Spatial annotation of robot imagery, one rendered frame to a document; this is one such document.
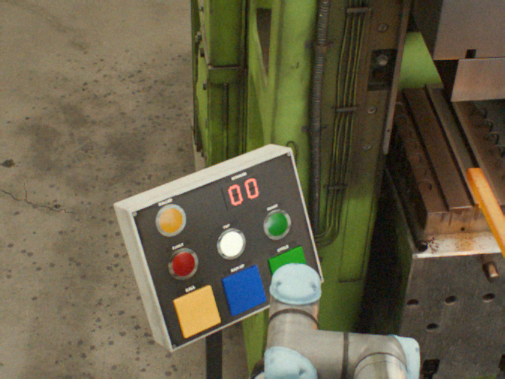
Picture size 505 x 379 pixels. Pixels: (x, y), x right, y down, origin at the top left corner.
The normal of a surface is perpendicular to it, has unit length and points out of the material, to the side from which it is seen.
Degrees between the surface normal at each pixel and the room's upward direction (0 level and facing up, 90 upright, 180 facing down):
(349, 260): 90
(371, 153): 90
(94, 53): 0
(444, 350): 90
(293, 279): 0
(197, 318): 60
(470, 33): 90
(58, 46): 0
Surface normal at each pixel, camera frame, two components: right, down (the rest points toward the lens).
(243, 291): 0.46, 0.14
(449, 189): 0.02, -0.73
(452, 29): 0.11, 0.67
